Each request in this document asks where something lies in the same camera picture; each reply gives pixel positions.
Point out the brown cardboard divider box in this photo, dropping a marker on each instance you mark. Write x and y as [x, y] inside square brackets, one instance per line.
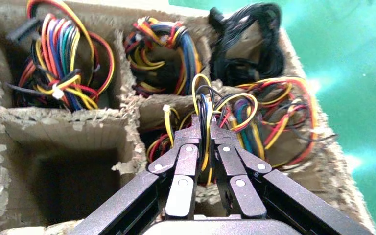
[61, 129]

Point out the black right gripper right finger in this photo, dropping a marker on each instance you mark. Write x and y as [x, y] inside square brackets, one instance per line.
[233, 162]

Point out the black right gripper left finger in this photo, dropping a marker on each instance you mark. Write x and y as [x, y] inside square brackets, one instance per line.
[184, 162]

